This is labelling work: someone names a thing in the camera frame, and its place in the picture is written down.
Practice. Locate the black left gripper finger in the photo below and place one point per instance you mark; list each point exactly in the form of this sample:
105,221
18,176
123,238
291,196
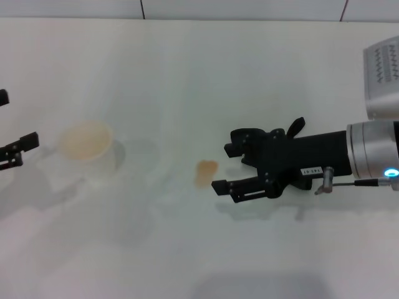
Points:
29,141
3,97

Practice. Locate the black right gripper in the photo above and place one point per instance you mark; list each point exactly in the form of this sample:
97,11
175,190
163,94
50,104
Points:
311,155

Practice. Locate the clear plastic cup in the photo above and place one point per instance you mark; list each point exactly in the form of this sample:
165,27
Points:
90,149

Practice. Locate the dark blue rag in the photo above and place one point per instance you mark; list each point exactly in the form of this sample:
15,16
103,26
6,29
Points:
296,124

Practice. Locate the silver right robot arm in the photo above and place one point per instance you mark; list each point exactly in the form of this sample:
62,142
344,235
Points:
371,149

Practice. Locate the brown water stain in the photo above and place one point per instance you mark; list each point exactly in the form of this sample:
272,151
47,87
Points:
205,172

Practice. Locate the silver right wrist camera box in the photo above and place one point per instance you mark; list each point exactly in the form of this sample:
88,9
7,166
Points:
383,84

